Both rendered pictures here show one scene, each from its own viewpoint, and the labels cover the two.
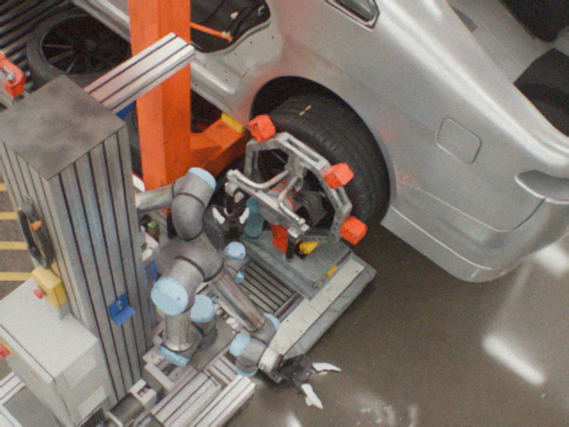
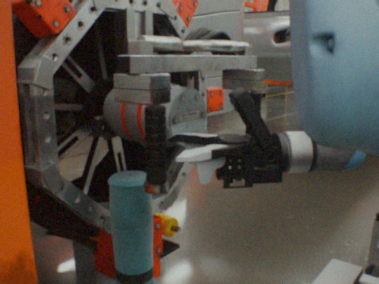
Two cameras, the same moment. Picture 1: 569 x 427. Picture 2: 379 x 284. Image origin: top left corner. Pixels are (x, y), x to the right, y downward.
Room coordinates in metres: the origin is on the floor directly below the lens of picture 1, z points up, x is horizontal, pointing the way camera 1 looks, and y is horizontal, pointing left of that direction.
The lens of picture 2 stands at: (1.70, 0.87, 0.98)
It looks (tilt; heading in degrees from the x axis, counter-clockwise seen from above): 12 degrees down; 276
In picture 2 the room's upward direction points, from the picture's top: straight up
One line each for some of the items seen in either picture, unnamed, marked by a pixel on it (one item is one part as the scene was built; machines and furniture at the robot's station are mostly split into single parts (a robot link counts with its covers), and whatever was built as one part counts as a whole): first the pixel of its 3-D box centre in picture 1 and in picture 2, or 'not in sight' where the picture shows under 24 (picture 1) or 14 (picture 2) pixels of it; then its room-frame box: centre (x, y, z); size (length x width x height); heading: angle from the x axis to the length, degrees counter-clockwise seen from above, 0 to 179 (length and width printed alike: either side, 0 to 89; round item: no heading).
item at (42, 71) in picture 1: (86, 59); not in sight; (2.97, 1.29, 0.39); 0.66 x 0.66 x 0.24
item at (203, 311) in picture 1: (197, 315); not in sight; (1.18, 0.25, 0.98); 0.13 x 0.12 x 0.14; 162
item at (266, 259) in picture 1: (295, 248); not in sight; (2.09, -0.09, 0.13); 0.50 x 0.36 x 0.10; 58
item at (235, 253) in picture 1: (234, 259); not in sight; (1.49, 0.17, 0.91); 0.11 x 0.08 x 0.11; 171
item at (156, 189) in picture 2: (230, 202); (155, 147); (1.82, 0.24, 0.83); 0.04 x 0.04 x 0.16
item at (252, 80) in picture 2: (297, 230); (243, 78); (1.67, -0.07, 0.93); 0.09 x 0.05 x 0.05; 148
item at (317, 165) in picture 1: (295, 189); (131, 111); (1.93, -0.03, 0.85); 0.54 x 0.07 x 0.54; 58
